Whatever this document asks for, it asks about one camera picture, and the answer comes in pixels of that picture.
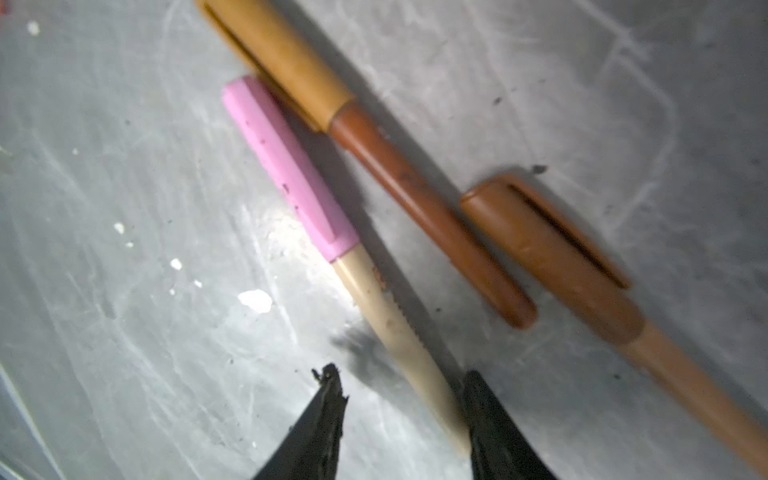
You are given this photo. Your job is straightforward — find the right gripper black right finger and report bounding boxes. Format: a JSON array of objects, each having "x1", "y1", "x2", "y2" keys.
[{"x1": 461, "y1": 370, "x2": 556, "y2": 480}]

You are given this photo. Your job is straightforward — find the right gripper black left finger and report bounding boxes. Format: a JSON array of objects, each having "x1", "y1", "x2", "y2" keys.
[{"x1": 253, "y1": 363, "x2": 348, "y2": 480}]

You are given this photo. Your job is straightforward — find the dark brown marker pen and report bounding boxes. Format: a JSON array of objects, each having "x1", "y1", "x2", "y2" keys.
[{"x1": 460, "y1": 173, "x2": 767, "y2": 476}]

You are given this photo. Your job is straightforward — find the pink lilac marker pen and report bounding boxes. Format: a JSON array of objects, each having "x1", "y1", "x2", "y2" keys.
[{"x1": 221, "y1": 76, "x2": 471, "y2": 455}]

